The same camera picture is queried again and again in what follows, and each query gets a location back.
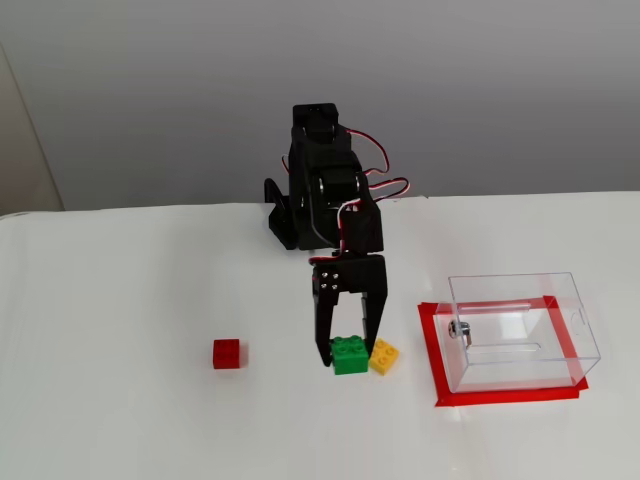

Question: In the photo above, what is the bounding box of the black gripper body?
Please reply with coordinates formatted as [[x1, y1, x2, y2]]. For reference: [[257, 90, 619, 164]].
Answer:
[[308, 191, 390, 297]]

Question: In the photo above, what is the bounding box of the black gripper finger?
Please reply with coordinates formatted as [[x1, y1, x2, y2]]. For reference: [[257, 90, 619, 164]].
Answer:
[[359, 291, 390, 359], [309, 266, 346, 368]]

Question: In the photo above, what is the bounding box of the green lego brick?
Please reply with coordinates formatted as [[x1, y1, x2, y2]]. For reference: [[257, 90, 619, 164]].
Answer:
[[329, 334, 371, 377]]

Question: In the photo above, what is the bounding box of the black robot base clamp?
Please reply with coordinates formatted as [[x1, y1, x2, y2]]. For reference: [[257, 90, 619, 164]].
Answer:
[[263, 177, 301, 251]]

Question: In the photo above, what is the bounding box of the yellow lego brick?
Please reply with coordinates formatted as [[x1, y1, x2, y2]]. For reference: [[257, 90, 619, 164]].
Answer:
[[368, 337, 402, 377]]

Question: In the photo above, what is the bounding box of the metal box lock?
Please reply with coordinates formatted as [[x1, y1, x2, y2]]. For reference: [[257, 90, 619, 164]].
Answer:
[[447, 319, 474, 347]]

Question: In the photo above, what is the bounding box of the red lego brick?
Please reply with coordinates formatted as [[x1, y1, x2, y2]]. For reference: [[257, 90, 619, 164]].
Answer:
[[211, 338, 249, 371]]

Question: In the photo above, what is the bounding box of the transparent plastic box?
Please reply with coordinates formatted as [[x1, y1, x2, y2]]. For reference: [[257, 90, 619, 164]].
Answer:
[[434, 271, 603, 395]]

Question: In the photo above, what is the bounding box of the red white black gripper cable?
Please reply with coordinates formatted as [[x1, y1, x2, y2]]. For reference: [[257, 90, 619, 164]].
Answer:
[[306, 199, 365, 267]]

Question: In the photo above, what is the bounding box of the red tape frame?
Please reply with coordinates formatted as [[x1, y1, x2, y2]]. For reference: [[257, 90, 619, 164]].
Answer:
[[417, 294, 590, 408]]

